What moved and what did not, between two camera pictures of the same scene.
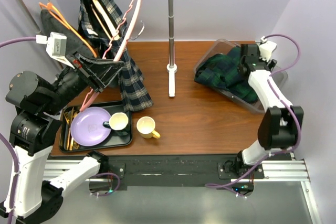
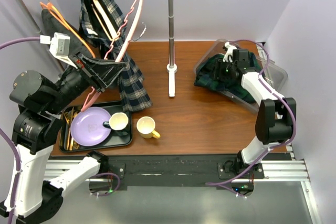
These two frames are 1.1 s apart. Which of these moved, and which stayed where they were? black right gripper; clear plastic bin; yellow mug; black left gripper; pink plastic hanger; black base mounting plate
Moved: black right gripper; pink plastic hanger
Stayed: clear plastic bin; black left gripper; black base mounting plate; yellow mug
